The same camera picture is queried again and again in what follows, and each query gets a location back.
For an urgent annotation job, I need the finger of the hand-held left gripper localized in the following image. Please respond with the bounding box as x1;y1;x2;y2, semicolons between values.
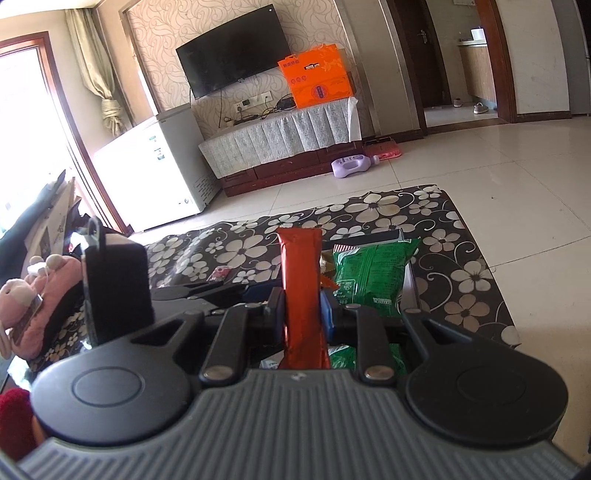
182;300;267;315
152;281;272;302

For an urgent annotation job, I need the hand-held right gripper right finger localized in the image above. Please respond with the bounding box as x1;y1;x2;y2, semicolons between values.
320;291;467;385

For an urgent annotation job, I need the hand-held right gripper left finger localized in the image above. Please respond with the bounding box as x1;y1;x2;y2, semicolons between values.
131;287;287;383

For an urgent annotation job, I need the orange-red snack packet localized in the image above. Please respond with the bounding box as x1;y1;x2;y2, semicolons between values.
276;226;332;371

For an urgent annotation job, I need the green snack packet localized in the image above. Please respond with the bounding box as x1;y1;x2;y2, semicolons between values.
332;237;421;319
327;344;408;376

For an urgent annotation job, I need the pink plush toy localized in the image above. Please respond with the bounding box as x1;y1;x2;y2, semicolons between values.
0;254;86;361

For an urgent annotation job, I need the dark cloth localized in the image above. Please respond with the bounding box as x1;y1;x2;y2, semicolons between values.
0;170;68;253

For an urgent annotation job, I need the white chest freezer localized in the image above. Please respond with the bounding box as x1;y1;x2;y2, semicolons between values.
93;104;220;233

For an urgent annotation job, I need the black floral tablecloth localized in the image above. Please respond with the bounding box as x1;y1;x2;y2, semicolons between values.
9;185;522;384

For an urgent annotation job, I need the dark wooden tv cabinet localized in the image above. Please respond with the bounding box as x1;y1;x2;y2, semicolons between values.
217;136;370;198

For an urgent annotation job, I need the purple plastic bottle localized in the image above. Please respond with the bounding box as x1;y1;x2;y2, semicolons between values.
331;154;380;179

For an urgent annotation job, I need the white patterned cabinet cover cloth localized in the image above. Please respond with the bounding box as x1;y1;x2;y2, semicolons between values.
198;97;361;178

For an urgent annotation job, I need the red fuzzy cloth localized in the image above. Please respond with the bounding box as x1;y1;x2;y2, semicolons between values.
0;388;36;463

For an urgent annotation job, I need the pink floor scale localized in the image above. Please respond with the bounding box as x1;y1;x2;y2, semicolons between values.
362;137;402;160

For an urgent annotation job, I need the beige curtain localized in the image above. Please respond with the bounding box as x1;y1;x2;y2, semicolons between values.
65;7;126;131

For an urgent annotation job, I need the orange gift box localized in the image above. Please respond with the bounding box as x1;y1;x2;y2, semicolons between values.
277;44;356;110

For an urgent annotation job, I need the black flat television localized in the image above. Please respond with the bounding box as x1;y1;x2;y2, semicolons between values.
176;4;291;100

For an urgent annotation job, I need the dark wooden door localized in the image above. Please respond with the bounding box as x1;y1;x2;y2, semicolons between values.
394;0;445;110

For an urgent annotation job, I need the wooden kitchen cabinet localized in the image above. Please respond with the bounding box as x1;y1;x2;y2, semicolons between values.
459;41;498;105

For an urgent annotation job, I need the wooden balcony door frame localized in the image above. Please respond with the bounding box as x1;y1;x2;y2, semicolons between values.
0;31;133;234

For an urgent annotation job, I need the white wall power outlet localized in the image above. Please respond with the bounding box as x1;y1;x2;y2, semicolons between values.
234;91;272;112

